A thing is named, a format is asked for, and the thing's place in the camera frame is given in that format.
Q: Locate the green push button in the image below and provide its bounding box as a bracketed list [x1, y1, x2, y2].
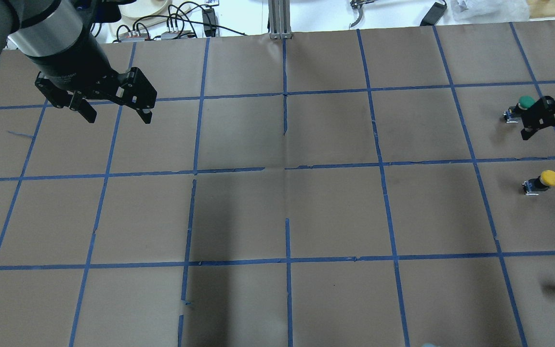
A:
[503, 96, 536, 123]

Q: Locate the yellow push button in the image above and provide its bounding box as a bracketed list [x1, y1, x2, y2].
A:
[522, 171, 555, 196]

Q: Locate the aluminium frame post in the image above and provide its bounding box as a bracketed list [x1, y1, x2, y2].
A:
[268, 0, 292, 40]

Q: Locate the wooden cutting board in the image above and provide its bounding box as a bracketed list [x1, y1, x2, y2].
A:
[526, 0, 555, 19]

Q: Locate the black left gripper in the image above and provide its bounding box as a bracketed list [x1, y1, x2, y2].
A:
[35, 67, 157, 124]

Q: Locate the clear plastic bag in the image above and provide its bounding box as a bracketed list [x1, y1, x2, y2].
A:
[449, 0, 530, 22]

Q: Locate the black power adapter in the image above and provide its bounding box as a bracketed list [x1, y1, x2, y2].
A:
[419, 0, 448, 27]

